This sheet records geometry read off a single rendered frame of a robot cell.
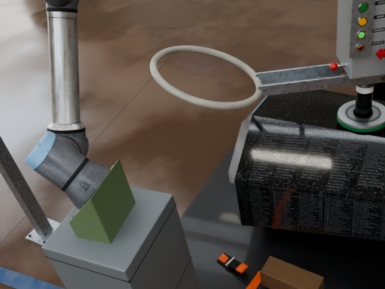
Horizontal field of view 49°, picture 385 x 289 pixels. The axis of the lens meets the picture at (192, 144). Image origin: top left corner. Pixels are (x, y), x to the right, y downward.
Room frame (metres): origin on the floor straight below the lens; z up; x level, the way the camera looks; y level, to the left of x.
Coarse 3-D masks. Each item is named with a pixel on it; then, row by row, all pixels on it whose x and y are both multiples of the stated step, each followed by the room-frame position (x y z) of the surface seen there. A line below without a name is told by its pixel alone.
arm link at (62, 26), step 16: (48, 16) 1.63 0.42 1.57; (64, 16) 1.60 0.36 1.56; (48, 32) 1.61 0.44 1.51; (64, 32) 1.58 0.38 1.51; (64, 48) 1.56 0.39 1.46; (64, 64) 1.53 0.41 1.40; (64, 80) 1.51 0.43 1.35; (64, 96) 1.49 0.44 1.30; (64, 112) 1.46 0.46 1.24; (48, 128) 1.45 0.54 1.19; (64, 128) 1.42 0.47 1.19; (80, 128) 1.44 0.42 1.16; (80, 144) 1.40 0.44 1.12
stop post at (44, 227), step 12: (0, 144) 2.10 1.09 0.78; (0, 156) 2.07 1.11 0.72; (0, 168) 2.09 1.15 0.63; (12, 168) 2.09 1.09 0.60; (12, 180) 2.07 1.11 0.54; (24, 180) 2.12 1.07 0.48; (12, 192) 2.11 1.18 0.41; (24, 192) 2.09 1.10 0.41; (24, 204) 2.07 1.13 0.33; (36, 204) 2.11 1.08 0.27; (36, 216) 2.08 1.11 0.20; (36, 228) 2.09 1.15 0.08; (48, 228) 2.10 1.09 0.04; (36, 240) 2.05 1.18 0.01
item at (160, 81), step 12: (168, 48) 1.76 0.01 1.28; (180, 48) 1.79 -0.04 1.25; (192, 48) 1.81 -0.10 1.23; (204, 48) 1.82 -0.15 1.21; (156, 60) 1.64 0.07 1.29; (228, 60) 1.77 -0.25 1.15; (240, 60) 1.75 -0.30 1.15; (156, 72) 1.53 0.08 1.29; (252, 72) 1.65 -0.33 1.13; (168, 84) 1.45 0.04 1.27; (180, 96) 1.39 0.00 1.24; (192, 96) 1.38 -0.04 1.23; (252, 96) 1.44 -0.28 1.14; (216, 108) 1.35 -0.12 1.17; (228, 108) 1.36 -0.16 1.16; (240, 108) 1.38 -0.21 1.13
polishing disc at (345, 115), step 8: (344, 104) 1.58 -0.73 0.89; (352, 104) 1.57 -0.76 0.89; (376, 104) 1.53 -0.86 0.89; (344, 112) 1.52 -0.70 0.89; (352, 112) 1.51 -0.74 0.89; (376, 112) 1.47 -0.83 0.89; (384, 112) 1.46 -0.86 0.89; (344, 120) 1.47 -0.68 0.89; (352, 120) 1.45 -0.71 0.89; (360, 120) 1.44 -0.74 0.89; (368, 120) 1.43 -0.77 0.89; (376, 120) 1.42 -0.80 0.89; (384, 120) 1.40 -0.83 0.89; (360, 128) 1.40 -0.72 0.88; (368, 128) 1.39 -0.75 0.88
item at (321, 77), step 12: (264, 72) 1.61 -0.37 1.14; (276, 72) 1.60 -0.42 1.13; (288, 72) 1.59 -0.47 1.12; (300, 72) 1.58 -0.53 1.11; (312, 72) 1.57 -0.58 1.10; (324, 72) 1.57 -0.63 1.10; (336, 72) 1.56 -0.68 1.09; (264, 84) 1.58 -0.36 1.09; (276, 84) 1.49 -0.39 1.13; (288, 84) 1.48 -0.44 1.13; (300, 84) 1.48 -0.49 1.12; (312, 84) 1.47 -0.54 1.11; (324, 84) 1.46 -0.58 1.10; (336, 84) 1.45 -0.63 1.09; (348, 84) 1.45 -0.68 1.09; (360, 84) 1.44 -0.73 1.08
